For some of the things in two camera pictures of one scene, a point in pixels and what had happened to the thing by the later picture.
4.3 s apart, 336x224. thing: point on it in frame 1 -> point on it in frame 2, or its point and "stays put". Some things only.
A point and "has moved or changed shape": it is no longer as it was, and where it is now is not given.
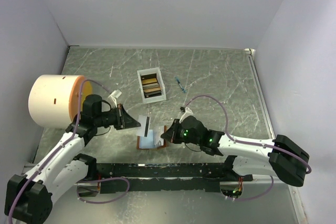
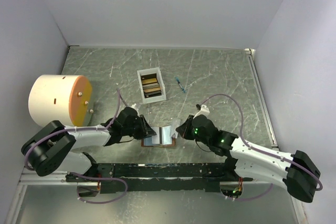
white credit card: x=142 y=119 has moved or changed shape
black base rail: x=155 y=177 stays put
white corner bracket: x=250 y=51 stays put
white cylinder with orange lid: x=54 y=100 stays put
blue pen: x=180 y=85 stays put
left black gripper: x=124 y=120 -> x=145 y=129
